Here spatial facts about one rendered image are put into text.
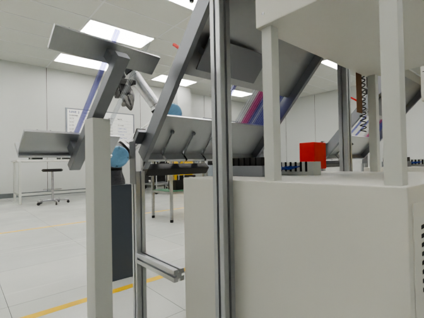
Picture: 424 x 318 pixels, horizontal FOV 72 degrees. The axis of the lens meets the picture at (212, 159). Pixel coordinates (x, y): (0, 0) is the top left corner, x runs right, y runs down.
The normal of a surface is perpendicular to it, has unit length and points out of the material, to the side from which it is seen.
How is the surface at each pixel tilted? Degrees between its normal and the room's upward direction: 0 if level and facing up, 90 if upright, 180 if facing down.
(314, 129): 90
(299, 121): 90
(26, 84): 90
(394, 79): 90
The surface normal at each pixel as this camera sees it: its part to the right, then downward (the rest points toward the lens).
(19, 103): 0.65, -0.03
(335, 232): -0.76, 0.00
